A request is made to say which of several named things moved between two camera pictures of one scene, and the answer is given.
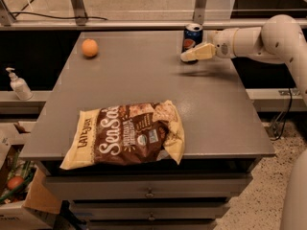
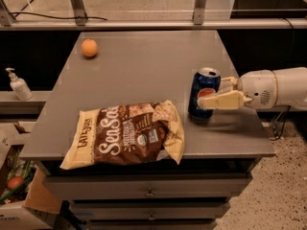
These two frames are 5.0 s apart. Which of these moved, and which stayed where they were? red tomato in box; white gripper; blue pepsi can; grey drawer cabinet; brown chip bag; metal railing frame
Moved: white gripper; blue pepsi can
Stayed: metal railing frame; brown chip bag; red tomato in box; grey drawer cabinet
